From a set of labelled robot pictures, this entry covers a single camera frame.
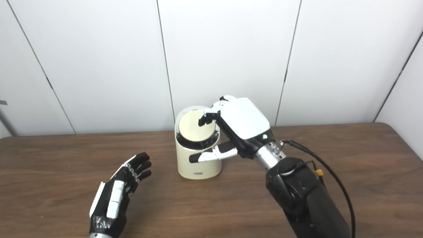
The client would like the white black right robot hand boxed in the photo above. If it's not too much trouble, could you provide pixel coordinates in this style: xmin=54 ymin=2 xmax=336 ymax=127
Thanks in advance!
xmin=189 ymin=95 xmax=275 ymax=163

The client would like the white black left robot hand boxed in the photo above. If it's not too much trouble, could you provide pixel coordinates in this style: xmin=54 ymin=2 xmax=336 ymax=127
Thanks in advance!
xmin=89 ymin=152 xmax=152 ymax=237

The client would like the cream-colored lidded bin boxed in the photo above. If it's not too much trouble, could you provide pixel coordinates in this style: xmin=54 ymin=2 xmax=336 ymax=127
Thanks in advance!
xmin=175 ymin=106 xmax=222 ymax=180

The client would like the black bin liner bag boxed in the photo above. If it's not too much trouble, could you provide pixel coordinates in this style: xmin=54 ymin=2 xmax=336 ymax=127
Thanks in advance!
xmin=177 ymin=131 xmax=220 ymax=150

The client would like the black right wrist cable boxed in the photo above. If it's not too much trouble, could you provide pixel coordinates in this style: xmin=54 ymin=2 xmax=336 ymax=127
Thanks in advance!
xmin=280 ymin=139 xmax=356 ymax=238

